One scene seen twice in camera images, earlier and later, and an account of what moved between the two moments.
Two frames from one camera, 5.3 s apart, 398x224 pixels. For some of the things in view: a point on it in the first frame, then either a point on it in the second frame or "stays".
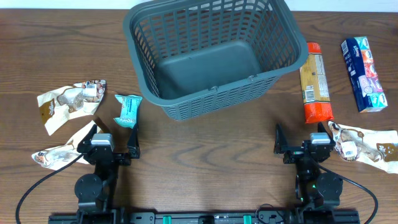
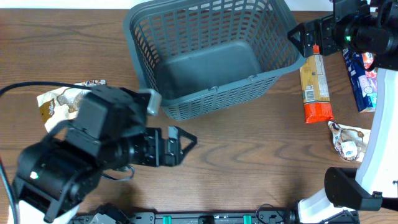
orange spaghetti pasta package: x=317 y=104 stays
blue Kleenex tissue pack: x=367 y=88 stays
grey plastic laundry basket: x=203 y=58 stays
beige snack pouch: x=378 y=148 stays
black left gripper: x=133 y=149 → x=171 y=157
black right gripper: x=301 y=152 → x=311 y=35
